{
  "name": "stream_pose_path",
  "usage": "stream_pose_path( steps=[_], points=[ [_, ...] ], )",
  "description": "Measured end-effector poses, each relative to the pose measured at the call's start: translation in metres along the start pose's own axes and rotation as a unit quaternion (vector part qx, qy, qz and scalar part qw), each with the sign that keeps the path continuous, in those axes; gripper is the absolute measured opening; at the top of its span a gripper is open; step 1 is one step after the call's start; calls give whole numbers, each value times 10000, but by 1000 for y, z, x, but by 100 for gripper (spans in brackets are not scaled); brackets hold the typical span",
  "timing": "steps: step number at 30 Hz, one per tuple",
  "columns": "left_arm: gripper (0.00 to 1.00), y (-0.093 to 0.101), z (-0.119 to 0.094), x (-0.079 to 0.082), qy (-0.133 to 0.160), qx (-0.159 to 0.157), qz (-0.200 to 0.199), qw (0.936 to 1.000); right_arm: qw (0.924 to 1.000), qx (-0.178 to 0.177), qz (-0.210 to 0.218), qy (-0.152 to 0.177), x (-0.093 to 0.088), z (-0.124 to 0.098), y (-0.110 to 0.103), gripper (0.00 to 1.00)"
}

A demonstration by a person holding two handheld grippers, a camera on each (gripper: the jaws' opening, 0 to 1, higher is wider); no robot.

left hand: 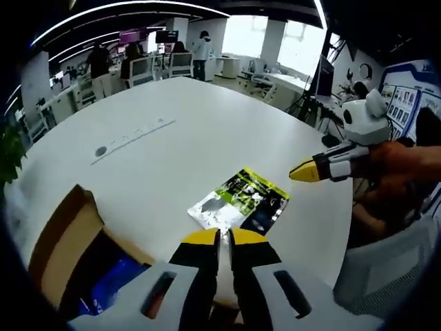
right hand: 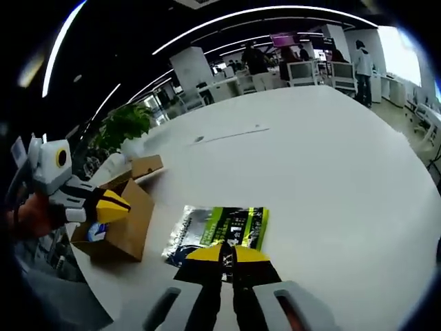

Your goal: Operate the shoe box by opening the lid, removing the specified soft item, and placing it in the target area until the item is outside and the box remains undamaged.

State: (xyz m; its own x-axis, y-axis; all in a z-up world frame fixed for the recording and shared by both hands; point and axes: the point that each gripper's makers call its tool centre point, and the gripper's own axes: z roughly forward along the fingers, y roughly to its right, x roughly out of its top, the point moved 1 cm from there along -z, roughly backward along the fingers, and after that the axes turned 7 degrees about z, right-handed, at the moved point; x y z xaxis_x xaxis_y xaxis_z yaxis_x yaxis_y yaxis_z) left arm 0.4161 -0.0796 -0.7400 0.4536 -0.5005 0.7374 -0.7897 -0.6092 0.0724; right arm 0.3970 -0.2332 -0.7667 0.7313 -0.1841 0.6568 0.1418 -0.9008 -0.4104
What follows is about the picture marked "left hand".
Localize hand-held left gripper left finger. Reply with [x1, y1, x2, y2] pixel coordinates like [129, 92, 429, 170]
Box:
[67, 227, 221, 331]

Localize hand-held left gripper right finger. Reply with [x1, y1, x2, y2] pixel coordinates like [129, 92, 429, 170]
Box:
[229, 227, 385, 331]

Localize green black soft pouch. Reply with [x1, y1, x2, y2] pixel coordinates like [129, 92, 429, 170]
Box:
[187, 167, 292, 239]

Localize blue wet wipes pack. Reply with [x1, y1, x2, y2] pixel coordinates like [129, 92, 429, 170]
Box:
[78, 254, 145, 317]

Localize brown cardboard shoe box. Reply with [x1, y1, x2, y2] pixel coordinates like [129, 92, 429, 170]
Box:
[27, 183, 156, 311]

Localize person's right hand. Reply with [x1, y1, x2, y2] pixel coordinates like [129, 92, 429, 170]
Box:
[351, 137, 420, 189]

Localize black monitor on stand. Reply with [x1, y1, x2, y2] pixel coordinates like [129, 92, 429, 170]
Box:
[315, 54, 336, 98]

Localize person's dark clothing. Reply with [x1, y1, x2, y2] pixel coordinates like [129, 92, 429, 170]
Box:
[351, 177, 433, 249]

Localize white office chair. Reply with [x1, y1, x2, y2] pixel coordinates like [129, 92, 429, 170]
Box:
[168, 51, 194, 79]
[129, 57, 156, 87]
[249, 74, 278, 99]

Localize grey mesh office chair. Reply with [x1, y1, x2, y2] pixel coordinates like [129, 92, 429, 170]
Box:
[332, 220, 438, 317]

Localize white table power track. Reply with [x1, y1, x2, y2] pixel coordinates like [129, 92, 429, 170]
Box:
[90, 119, 177, 166]

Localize dark monitor screen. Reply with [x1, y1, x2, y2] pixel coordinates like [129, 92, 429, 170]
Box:
[155, 30, 180, 44]

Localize green potted plant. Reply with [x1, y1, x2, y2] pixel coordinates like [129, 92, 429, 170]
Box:
[0, 122, 28, 187]

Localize purple monitor screen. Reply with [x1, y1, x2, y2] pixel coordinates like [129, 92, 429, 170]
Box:
[119, 30, 150, 44]

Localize blue wall poster board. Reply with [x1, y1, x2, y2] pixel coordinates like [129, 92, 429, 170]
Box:
[381, 60, 441, 139]

